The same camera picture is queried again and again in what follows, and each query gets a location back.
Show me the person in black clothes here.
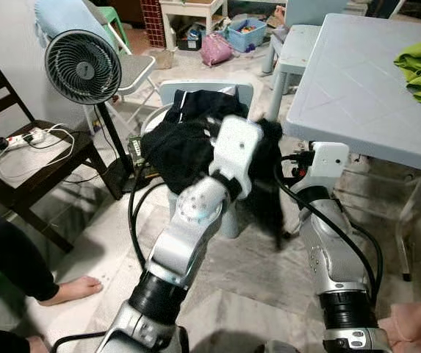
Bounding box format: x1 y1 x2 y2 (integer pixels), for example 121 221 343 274
0 208 105 353

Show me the white power strip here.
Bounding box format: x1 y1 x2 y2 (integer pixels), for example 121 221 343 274
0 126 47 151

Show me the red lattice panel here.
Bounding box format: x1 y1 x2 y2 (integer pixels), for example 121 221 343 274
140 0 169 49

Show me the black garment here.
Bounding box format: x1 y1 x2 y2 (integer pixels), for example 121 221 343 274
143 88 290 252

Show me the grey robot right leg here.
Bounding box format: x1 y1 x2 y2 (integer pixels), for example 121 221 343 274
264 339 301 353

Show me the white low shelf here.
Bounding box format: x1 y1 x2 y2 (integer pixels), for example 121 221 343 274
159 0 230 52

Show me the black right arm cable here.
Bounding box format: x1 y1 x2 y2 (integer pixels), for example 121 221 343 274
273 154 384 299

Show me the black round standing fan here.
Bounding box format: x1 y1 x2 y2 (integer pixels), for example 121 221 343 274
44 29 143 196

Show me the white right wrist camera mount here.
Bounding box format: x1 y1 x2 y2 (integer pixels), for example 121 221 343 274
307 141 351 193

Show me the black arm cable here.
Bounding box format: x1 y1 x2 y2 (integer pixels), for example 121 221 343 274
273 154 384 299
126 179 168 271

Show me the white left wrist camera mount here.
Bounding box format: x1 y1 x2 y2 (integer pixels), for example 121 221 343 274
209 115 265 198

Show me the dark wooden chair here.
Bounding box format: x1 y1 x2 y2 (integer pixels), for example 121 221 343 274
0 33 123 254

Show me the green plastic stool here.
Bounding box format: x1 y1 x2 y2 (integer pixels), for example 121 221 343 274
96 6 134 56

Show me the light blue plastic chair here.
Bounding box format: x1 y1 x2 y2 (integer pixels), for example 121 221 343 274
157 79 256 240

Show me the blue plastic basket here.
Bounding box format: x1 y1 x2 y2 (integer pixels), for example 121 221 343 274
225 18 268 53

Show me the pink bag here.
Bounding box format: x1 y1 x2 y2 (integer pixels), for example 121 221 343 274
199 32 235 68

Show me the pale grey plastic chair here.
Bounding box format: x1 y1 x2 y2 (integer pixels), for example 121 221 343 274
260 0 345 78

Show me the pink garment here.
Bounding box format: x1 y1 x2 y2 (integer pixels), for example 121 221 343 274
378 296 421 353

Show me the light blue cushion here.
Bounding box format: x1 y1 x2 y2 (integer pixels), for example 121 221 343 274
34 0 114 54

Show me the grey folding chair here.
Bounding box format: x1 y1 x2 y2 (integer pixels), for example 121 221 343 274
84 0 159 135

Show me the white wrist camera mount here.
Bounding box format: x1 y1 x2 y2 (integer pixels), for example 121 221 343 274
209 115 265 198
307 141 351 193

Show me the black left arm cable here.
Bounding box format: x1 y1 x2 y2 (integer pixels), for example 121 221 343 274
126 179 168 271

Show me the pale plastic folding table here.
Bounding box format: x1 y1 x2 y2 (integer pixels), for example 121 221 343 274
282 13 421 282

